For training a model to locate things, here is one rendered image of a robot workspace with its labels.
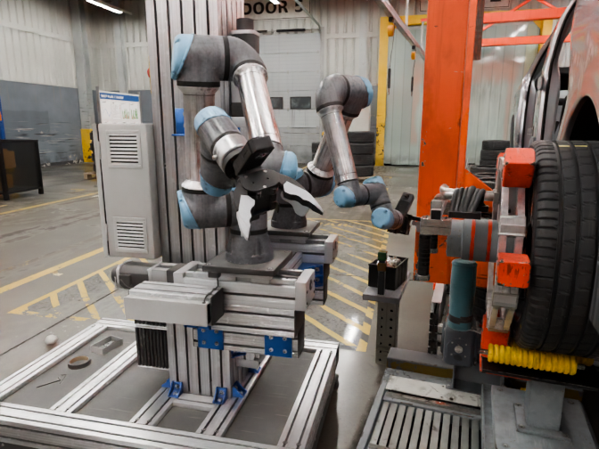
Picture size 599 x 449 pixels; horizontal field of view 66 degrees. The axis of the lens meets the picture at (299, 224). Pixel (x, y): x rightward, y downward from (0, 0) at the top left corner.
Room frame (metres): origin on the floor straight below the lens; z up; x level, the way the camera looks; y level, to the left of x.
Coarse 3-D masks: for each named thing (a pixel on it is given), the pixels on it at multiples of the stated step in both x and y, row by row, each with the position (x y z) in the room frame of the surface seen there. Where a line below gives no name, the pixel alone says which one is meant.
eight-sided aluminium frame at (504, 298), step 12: (504, 192) 1.30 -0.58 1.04; (516, 192) 1.34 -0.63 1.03; (492, 204) 1.72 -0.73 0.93; (504, 204) 1.27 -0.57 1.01; (516, 204) 1.30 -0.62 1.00; (492, 216) 1.70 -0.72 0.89; (504, 216) 1.24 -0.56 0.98; (516, 216) 1.23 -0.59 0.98; (504, 228) 1.23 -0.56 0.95; (516, 228) 1.22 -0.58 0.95; (504, 240) 1.23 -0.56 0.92; (516, 240) 1.22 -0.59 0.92; (516, 252) 1.22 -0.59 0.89; (492, 264) 1.66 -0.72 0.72; (492, 276) 1.63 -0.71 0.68; (492, 288) 1.59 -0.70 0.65; (504, 288) 1.24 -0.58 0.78; (516, 288) 1.21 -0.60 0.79; (492, 300) 1.24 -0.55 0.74; (504, 300) 1.22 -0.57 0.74; (516, 300) 1.21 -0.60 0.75; (492, 312) 1.28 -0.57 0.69; (504, 312) 1.44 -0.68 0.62; (492, 324) 1.34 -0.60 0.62; (504, 324) 1.32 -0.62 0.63
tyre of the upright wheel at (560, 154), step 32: (544, 160) 1.29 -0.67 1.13; (576, 160) 1.27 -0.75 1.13; (544, 192) 1.21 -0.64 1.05; (576, 192) 1.18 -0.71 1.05; (544, 224) 1.16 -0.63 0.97; (576, 224) 1.15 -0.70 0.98; (544, 256) 1.14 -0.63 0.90; (576, 256) 1.12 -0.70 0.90; (544, 288) 1.14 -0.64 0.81; (576, 288) 1.11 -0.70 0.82; (512, 320) 1.49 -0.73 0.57; (544, 320) 1.16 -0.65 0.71; (576, 320) 1.13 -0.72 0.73; (576, 352) 1.21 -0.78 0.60
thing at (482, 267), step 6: (450, 258) 1.98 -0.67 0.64; (450, 264) 1.98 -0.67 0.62; (480, 264) 1.94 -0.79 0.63; (486, 264) 1.93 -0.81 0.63; (450, 270) 1.99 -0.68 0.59; (480, 270) 1.94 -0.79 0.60; (486, 270) 1.93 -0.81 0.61; (450, 276) 1.99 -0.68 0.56; (480, 276) 1.94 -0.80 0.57; (486, 276) 1.93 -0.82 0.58; (480, 282) 1.94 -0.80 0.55; (486, 282) 1.93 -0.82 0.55; (486, 288) 1.93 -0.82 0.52
